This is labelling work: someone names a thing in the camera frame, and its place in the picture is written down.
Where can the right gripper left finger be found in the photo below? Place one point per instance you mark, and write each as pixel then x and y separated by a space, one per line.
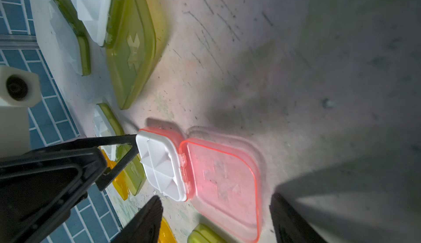
pixel 145 225

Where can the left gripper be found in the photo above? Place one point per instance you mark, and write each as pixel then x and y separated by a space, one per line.
pixel 39 189

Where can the left orange pillbox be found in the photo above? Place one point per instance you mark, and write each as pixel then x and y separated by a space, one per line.
pixel 119 182

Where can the pink pillbox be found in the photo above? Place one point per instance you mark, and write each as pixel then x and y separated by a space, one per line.
pixel 221 181

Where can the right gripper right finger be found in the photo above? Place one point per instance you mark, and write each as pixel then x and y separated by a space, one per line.
pixel 289 225

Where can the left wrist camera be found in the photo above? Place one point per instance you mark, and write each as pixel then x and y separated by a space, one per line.
pixel 20 90

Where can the orange pillbox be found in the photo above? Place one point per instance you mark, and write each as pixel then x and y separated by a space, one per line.
pixel 166 235
pixel 119 182

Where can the front orange pillbox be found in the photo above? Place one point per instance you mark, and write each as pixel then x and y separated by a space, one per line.
pixel 166 235

